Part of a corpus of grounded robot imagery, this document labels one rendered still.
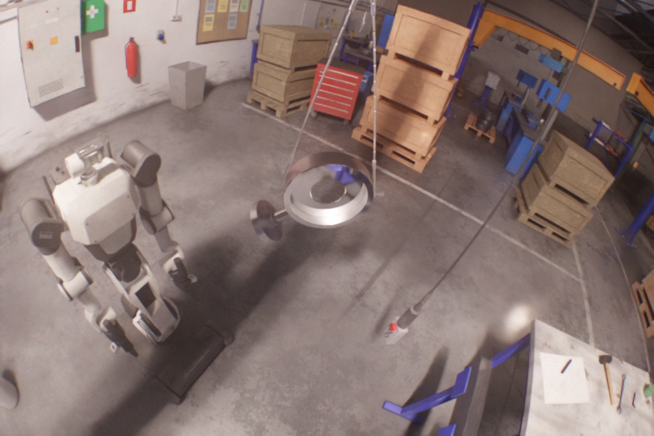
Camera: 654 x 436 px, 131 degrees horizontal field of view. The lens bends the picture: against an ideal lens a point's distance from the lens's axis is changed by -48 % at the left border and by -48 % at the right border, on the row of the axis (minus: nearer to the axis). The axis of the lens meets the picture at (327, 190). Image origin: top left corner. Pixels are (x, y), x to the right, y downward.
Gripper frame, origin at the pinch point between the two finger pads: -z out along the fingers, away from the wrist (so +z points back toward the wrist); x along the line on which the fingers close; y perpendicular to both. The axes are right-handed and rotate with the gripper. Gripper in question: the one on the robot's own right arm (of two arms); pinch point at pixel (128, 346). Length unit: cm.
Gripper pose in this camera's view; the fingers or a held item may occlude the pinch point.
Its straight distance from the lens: 152.0
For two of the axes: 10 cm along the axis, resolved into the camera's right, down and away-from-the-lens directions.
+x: 9.0, 2.7, -3.5
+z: 0.4, -8.4, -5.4
